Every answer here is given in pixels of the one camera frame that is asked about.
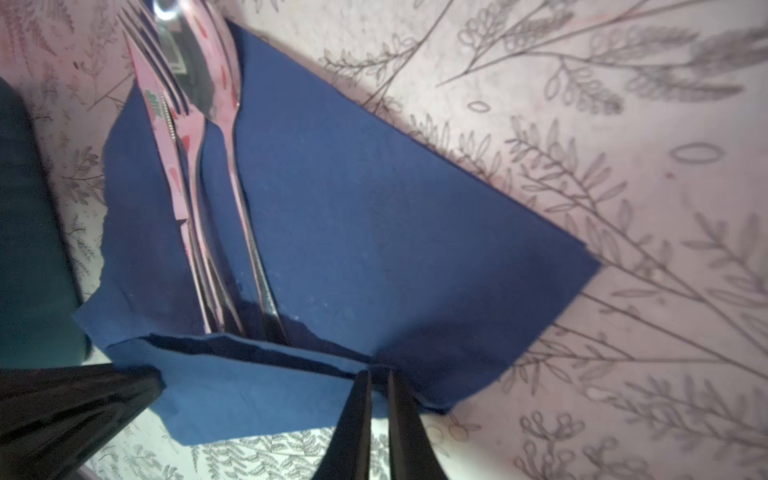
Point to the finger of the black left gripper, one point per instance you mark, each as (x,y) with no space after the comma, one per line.
(53,420)

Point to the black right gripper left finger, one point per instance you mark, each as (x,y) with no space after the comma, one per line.
(348,453)

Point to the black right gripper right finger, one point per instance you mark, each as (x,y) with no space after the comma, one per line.
(411,454)

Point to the dark blue paper napkin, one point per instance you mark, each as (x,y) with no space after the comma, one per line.
(380,253)

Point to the silver metal fork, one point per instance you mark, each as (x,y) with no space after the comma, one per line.
(179,144)

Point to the dark teal plastic tray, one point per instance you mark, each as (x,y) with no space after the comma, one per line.
(38,291)

